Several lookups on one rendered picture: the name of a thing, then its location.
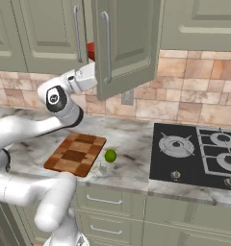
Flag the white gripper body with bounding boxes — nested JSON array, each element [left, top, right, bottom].
[[74, 61, 98, 93]]

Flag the red bowl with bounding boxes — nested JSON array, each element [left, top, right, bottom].
[[87, 41, 96, 62]]

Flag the sage green open cabinet door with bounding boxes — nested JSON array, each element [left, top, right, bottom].
[[90, 0, 163, 102]]

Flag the sage green closed cabinet door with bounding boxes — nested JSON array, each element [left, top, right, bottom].
[[11, 0, 89, 75]]

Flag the checkered wooden cutting board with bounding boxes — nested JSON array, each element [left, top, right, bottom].
[[43, 132, 108, 179]]

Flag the green lime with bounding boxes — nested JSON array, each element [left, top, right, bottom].
[[104, 149, 117, 163]]

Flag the white garlic bulb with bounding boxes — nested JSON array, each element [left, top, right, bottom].
[[90, 161, 108, 177]]

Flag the sage green base cabinet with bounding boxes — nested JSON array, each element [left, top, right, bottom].
[[141, 195, 231, 246]]

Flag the sage green drawer front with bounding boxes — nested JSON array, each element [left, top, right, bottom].
[[70, 209, 144, 246], [70, 184, 147, 222]]

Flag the black gas hob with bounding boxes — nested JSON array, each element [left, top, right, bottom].
[[148, 122, 231, 192]]

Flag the silver open door handle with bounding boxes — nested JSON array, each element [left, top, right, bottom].
[[99, 11, 113, 85]]

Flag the silver closed door handle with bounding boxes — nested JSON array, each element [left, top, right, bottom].
[[72, 5, 84, 63]]

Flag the grey wall outlet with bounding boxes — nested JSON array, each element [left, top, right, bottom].
[[121, 88, 135, 107]]

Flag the sage green wall cabinet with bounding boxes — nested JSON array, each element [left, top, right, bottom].
[[160, 0, 231, 53], [0, 0, 29, 73]]

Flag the silver drawer handle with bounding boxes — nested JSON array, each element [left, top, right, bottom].
[[86, 193, 124, 206], [89, 224, 123, 235]]

